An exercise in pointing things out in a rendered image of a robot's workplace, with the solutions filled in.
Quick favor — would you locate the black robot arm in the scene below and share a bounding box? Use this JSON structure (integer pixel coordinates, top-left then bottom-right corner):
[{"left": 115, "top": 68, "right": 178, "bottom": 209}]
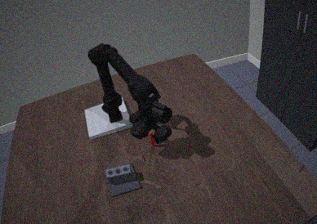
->
[{"left": 88, "top": 43, "right": 172, "bottom": 139}]

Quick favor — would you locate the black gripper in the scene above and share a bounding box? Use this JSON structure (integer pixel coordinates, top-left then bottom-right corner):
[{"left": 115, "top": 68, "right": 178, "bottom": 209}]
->
[{"left": 129, "top": 110, "right": 172, "bottom": 144}]

